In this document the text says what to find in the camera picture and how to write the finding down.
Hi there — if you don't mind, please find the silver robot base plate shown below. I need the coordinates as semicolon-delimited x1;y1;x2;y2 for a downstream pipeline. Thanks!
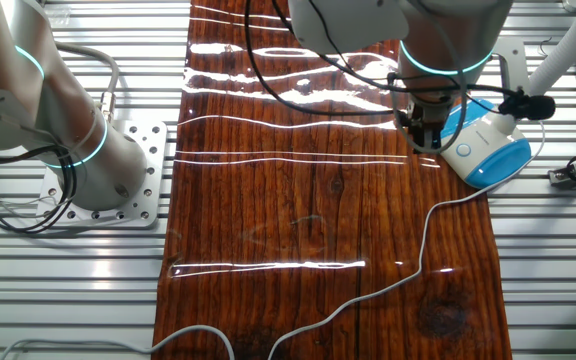
35;119;168;229

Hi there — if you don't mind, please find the white lamp power cable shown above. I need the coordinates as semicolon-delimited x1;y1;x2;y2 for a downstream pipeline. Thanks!
0;119;547;360

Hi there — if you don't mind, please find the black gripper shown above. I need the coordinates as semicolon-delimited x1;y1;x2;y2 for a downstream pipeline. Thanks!
406;96;450;154

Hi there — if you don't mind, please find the wood grain table mat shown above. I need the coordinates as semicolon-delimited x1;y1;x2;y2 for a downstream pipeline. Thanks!
150;0;514;360

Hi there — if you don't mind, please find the blue and white desk lamp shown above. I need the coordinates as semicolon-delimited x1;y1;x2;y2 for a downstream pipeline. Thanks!
440;0;576;190

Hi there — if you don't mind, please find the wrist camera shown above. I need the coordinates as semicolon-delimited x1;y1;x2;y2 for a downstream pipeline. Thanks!
497;93;557;121

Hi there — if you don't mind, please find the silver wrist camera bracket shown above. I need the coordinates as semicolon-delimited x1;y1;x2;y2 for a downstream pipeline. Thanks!
490;38;532;99

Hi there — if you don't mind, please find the black camera cable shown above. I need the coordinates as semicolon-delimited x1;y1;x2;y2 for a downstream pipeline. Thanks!
270;0;522;97

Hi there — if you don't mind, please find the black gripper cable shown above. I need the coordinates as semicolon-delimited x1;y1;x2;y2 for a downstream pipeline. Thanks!
243;0;412;117

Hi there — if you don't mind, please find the grey robot cable with connector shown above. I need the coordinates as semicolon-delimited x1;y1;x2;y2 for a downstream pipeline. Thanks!
55;41;121;124

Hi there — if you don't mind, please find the black base cable bundle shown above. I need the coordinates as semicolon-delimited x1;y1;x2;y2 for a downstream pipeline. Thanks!
0;144;79;235

